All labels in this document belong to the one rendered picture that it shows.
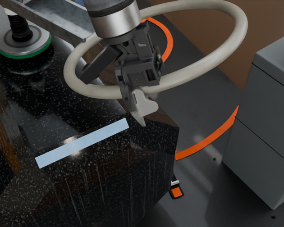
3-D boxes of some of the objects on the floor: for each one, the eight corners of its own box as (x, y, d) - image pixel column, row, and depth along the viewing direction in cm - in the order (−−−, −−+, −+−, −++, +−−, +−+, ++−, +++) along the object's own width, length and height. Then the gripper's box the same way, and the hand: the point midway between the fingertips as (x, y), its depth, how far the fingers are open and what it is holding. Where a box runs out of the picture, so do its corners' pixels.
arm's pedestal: (264, 121, 233) (311, 10, 168) (330, 175, 207) (416, 67, 142) (208, 160, 214) (237, 50, 149) (273, 224, 188) (343, 124, 123)
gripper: (138, 38, 60) (171, 132, 72) (150, 11, 70) (177, 97, 81) (93, 47, 63) (131, 136, 75) (111, 20, 72) (142, 102, 84)
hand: (141, 113), depth 78 cm, fingers closed on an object, 5 cm apart
